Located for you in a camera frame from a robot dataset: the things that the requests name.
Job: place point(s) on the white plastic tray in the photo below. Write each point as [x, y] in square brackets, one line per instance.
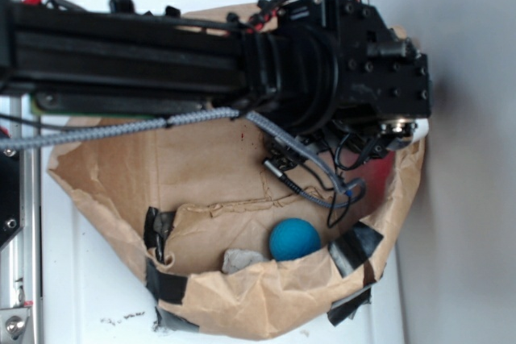
[90, 296]

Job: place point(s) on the aluminium frame rail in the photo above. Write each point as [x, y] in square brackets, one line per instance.
[20, 259]

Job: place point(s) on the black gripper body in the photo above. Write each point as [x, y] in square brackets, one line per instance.
[352, 75]

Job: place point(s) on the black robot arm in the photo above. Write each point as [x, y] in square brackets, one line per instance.
[130, 65]

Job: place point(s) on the brown paper bag bin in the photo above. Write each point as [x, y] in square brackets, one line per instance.
[171, 202]

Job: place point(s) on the blue ball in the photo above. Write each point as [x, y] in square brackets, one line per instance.
[292, 239]

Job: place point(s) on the black mounting plate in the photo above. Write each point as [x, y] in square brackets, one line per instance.
[10, 196]

